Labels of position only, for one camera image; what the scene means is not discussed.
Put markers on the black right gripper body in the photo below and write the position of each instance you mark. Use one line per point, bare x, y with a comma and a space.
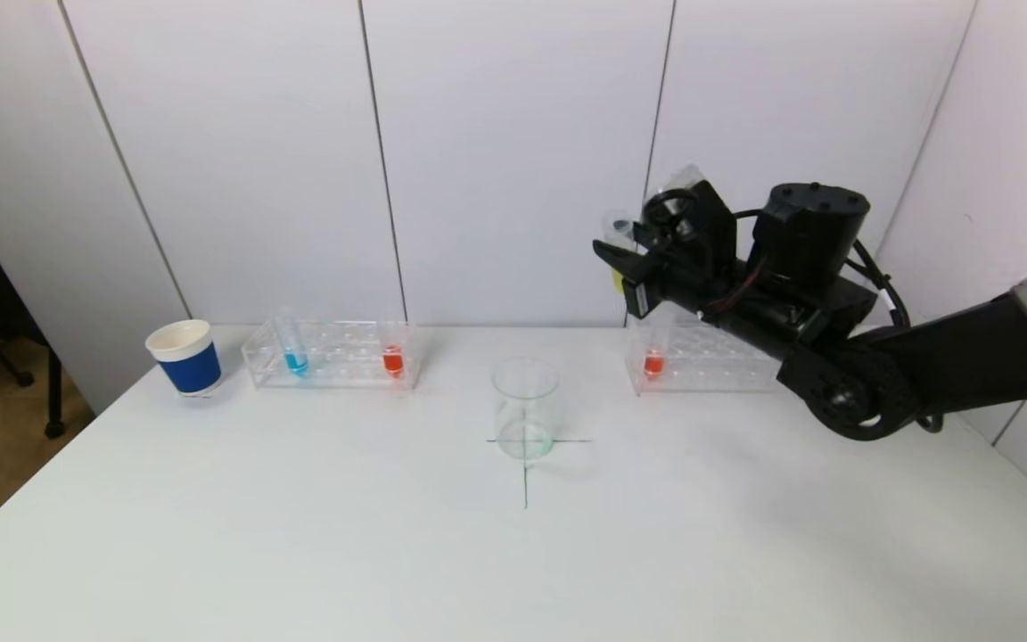
641, 287

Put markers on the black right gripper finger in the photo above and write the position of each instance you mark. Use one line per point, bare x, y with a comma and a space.
647, 234
625, 261

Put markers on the test tube with yellow liquid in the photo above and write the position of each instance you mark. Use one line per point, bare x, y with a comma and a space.
619, 281

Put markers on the black and grey right robot arm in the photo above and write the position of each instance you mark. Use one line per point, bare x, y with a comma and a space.
968, 348

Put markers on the test tube with red liquid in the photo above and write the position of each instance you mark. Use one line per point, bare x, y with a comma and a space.
653, 364
393, 361

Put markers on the clear acrylic test tube rack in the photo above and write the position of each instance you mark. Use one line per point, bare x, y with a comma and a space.
710, 366
344, 361

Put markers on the clear glass beaker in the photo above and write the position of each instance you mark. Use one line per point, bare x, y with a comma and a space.
525, 419

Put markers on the test tube with blue liquid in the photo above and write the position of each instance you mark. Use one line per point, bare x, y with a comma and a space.
296, 361

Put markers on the blue and white paper cup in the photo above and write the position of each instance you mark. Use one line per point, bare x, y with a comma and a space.
191, 366

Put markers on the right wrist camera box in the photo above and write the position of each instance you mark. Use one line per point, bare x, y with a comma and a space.
705, 223

